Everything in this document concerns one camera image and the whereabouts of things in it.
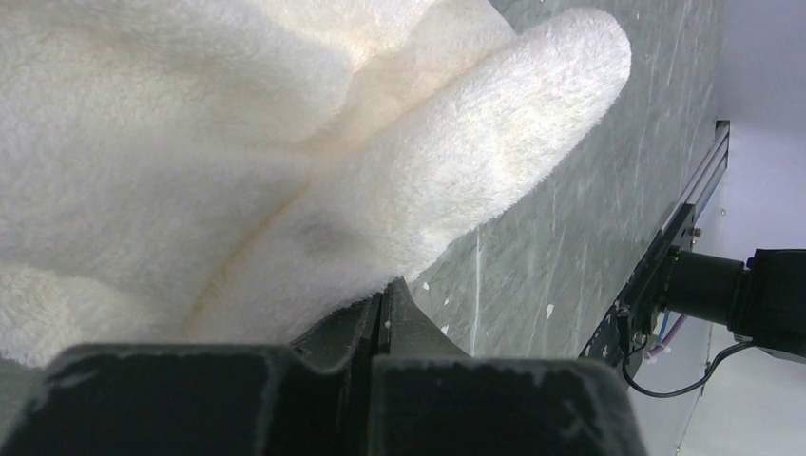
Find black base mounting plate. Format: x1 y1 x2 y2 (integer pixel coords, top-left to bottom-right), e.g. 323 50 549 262
579 203 697 368

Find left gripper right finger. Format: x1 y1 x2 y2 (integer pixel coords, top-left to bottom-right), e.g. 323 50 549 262
368 280 646 455

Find aluminium frame rails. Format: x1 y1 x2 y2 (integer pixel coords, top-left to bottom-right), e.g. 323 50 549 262
661 120 731 234

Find white towel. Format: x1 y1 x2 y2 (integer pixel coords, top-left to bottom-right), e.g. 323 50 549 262
1 1 632 367

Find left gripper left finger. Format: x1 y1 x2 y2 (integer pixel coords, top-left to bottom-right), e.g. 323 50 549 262
1 295 382 455

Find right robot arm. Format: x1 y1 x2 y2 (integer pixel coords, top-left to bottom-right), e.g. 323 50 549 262
659 249 805 364

